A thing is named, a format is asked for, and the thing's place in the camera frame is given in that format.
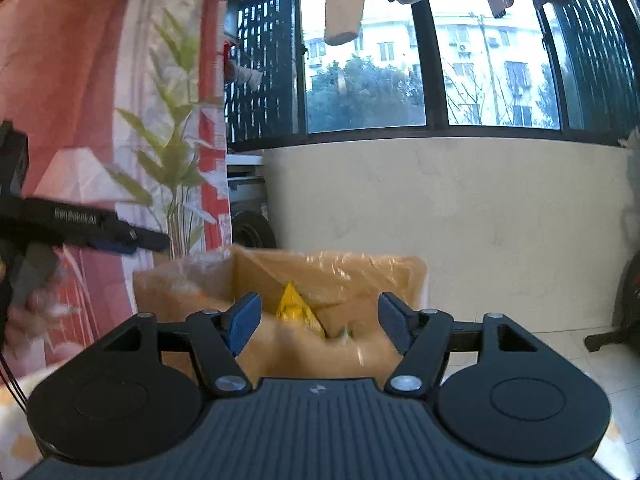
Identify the black framed window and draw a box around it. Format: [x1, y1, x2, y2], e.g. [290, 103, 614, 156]
[224, 0, 640, 155]

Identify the person's left hand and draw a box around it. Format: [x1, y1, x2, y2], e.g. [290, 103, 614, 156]
[4, 260, 83, 357]

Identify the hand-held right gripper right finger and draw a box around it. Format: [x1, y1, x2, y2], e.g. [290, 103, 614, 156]
[378, 291, 547, 397]

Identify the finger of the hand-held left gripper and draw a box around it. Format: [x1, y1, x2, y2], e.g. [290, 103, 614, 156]
[89, 227, 171, 257]

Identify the printed backdrop cloth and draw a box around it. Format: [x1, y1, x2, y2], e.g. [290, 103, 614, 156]
[0, 0, 235, 386]

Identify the washing machine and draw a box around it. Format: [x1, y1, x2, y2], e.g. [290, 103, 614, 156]
[226, 153, 277, 250]

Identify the yellow chip bag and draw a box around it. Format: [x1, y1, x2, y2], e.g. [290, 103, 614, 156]
[275, 282, 326, 339]

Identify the black exercise bike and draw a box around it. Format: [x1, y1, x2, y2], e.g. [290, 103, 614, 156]
[584, 259, 640, 354]

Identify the plastic-lined cardboard box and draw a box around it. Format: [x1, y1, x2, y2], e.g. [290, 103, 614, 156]
[132, 245, 430, 392]

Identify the thin dark cable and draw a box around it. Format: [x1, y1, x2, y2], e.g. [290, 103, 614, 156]
[0, 349, 27, 412]

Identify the white hanging cloth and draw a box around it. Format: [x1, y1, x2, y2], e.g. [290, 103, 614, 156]
[223, 62, 264, 92]

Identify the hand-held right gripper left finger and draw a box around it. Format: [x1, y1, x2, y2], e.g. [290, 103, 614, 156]
[99, 291, 252, 395]

